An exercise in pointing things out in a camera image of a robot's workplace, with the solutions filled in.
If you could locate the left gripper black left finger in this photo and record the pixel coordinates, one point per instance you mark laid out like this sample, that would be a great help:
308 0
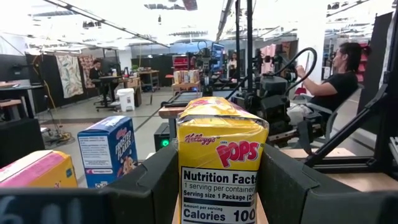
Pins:
149 193

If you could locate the black box green light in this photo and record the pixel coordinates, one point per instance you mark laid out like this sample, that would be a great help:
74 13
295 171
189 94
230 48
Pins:
163 137

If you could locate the orange Mini-Wheats cereal box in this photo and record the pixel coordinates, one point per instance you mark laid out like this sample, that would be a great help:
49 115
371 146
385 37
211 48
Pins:
37 169

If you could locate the person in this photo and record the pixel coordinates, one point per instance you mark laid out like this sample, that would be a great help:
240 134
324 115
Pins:
232 63
339 84
96 71

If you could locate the yellow Corn Pops cereal box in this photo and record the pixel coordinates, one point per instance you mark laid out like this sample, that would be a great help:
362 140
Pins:
217 149

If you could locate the dark desk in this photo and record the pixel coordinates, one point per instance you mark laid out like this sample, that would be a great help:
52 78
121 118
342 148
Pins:
18 90

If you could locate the red tool cabinet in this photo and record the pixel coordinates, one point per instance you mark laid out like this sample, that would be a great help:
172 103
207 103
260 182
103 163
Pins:
181 62

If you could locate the grey office chair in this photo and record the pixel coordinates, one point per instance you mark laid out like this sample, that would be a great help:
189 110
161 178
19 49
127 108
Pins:
320 109

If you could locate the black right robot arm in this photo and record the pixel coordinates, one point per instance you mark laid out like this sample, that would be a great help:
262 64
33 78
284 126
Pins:
273 109

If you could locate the black aluminium table frame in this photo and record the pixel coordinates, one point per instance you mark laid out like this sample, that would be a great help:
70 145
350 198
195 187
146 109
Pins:
342 130

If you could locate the black cabinet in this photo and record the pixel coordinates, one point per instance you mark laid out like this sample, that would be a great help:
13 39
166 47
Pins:
18 140

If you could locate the reddish patterned hanging cloth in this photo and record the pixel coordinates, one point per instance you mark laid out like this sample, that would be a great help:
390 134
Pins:
87 70

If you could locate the black standing desk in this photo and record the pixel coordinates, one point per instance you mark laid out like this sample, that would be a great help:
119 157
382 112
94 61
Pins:
109 77

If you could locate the green leaf patterned cloth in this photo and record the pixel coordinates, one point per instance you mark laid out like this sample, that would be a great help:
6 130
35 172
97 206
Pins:
70 76

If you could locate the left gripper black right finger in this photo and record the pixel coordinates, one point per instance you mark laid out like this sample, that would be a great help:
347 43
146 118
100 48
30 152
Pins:
280 193

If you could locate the black partition panel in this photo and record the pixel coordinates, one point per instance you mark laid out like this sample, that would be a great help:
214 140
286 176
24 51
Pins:
376 62

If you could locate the lit blue monitor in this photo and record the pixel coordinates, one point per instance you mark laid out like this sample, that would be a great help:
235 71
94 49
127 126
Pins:
217 56

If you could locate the blue Frosted Flakes cereal box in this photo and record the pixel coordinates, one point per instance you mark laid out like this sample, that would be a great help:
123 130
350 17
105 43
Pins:
105 149

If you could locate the white trash bin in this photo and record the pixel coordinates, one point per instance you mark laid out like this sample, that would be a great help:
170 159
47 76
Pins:
126 99

